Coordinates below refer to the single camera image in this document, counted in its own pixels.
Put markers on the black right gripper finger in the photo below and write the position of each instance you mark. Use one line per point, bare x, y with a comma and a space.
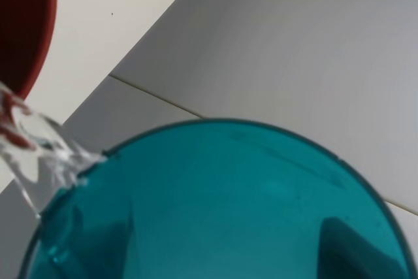
343, 253

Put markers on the teal translucent plastic cup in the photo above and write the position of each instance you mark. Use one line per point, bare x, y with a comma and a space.
215, 198

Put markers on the red plastic cup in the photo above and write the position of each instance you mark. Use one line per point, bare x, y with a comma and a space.
26, 33

